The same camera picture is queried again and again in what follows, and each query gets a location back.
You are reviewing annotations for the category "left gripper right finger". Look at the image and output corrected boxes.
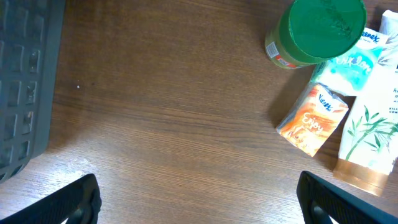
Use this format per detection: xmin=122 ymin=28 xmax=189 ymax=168
xmin=297 ymin=170 xmax=397 ymax=224

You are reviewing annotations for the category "white bamboo print tube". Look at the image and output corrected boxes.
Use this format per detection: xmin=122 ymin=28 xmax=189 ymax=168
xmin=333 ymin=10 xmax=397 ymax=196

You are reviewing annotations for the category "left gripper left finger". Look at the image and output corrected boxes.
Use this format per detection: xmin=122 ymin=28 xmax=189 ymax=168
xmin=1 ymin=174 xmax=101 ymax=224

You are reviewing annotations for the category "teal Kleenex tissue pack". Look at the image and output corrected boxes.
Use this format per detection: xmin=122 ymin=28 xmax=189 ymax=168
xmin=310 ymin=28 xmax=388 ymax=96

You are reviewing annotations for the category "orange Kleenex tissue pack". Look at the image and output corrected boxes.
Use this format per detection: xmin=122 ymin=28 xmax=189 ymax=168
xmin=276 ymin=83 xmax=349 ymax=157

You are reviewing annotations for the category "grey plastic mesh basket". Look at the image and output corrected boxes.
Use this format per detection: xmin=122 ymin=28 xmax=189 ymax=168
xmin=1 ymin=0 xmax=65 ymax=182

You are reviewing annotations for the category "green lid jar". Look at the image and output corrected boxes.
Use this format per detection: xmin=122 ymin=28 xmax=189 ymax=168
xmin=264 ymin=0 xmax=367 ymax=69

